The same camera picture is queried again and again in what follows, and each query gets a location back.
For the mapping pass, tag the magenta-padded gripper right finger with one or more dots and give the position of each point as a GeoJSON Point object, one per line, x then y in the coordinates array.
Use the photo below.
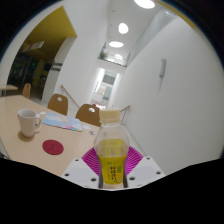
{"type": "Point", "coordinates": [145, 170]}

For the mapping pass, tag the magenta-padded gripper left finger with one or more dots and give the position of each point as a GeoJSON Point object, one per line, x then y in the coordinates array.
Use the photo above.
{"type": "Point", "coordinates": [78, 171]}

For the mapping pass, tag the yellow drink bottle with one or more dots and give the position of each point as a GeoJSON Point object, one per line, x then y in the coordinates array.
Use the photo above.
{"type": "Point", "coordinates": [111, 166]}

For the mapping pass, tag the flat round red coaster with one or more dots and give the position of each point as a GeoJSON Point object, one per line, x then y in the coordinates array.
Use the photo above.
{"type": "Point", "coordinates": [52, 147]}

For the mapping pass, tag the pastel colourful booklet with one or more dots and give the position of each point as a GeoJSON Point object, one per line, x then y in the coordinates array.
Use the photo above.
{"type": "Point", "coordinates": [61, 121]}

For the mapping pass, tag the wooden chair with oval hole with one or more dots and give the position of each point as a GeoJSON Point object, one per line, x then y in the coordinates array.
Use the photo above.
{"type": "Point", "coordinates": [88, 116]}
{"type": "Point", "coordinates": [57, 106]}

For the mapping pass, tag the wooden stair handrail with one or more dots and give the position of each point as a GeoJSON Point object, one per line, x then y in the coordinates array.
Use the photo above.
{"type": "Point", "coordinates": [68, 94]}
{"type": "Point", "coordinates": [125, 108]}

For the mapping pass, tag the white mug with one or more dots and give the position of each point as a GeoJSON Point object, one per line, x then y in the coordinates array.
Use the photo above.
{"type": "Point", "coordinates": [28, 123]}

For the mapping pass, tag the small wooden chair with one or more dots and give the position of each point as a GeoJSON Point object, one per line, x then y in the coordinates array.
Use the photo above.
{"type": "Point", "coordinates": [26, 90]}

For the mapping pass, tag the small wooden side table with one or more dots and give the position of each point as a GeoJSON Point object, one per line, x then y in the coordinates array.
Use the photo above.
{"type": "Point", "coordinates": [8, 87]}

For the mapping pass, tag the dark shop shelf unit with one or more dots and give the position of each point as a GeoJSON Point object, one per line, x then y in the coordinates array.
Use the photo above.
{"type": "Point", "coordinates": [23, 73]}

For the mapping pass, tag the green balcony plant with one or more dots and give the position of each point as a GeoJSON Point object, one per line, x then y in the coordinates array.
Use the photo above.
{"type": "Point", "coordinates": [102, 55]}

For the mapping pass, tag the hanging white sign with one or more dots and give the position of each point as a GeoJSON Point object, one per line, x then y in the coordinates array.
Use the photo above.
{"type": "Point", "coordinates": [33, 46]}

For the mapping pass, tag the round ceiling lights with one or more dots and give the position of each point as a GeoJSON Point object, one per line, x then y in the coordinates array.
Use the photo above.
{"type": "Point", "coordinates": [123, 28]}

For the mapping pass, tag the grey wall lamp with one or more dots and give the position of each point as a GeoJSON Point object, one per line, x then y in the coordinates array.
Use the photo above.
{"type": "Point", "coordinates": [162, 68]}

